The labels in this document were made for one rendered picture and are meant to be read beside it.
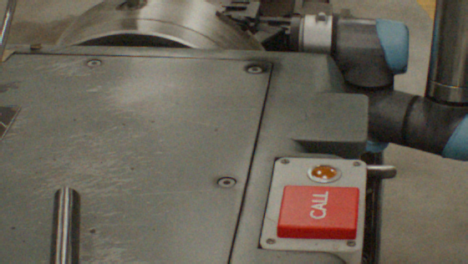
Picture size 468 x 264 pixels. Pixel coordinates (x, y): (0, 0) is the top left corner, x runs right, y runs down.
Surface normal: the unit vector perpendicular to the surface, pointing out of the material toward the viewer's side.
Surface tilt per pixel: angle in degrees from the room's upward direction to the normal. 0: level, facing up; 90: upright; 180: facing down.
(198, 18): 24
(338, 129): 0
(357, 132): 0
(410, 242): 0
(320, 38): 58
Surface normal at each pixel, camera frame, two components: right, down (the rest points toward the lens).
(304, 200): -0.02, -0.89
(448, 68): -0.47, 0.22
